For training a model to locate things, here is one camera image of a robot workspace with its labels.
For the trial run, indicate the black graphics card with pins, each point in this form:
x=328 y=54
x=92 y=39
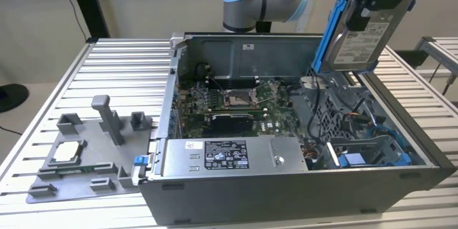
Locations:
x=230 y=123

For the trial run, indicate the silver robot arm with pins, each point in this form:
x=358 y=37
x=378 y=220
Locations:
x=247 y=6

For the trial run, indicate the CPU socket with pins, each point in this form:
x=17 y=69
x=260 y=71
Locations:
x=238 y=99

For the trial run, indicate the black round stand base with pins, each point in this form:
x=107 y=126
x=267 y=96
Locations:
x=12 y=97

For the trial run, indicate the silver CPU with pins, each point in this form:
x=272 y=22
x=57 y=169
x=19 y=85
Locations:
x=68 y=151

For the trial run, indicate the aluminium side table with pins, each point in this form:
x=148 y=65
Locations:
x=443 y=49

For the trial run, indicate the black PC case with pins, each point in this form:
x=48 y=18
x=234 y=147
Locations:
x=250 y=199

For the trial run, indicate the green RAM stick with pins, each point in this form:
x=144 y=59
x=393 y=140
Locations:
x=87 y=169

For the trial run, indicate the thin metal locking lever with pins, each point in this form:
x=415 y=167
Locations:
x=216 y=83

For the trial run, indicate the grey power supply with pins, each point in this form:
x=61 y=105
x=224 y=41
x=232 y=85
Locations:
x=179 y=159

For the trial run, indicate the installed disk blue carrier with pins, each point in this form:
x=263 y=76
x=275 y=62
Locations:
x=352 y=159

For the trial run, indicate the hard disk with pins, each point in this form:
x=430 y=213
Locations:
x=360 y=49

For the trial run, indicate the blue case latch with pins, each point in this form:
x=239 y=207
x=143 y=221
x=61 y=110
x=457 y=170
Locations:
x=140 y=160

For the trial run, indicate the grey metal disk bay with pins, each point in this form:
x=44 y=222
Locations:
x=322 y=121

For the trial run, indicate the black vertical beam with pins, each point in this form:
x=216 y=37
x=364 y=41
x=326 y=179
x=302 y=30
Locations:
x=89 y=3

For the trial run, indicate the green motherboard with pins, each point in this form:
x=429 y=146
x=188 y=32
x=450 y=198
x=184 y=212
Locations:
x=282 y=111

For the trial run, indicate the black table bracket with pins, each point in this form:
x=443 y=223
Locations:
x=411 y=57

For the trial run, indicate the grey parts rack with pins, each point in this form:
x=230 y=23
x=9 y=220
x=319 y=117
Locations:
x=92 y=148

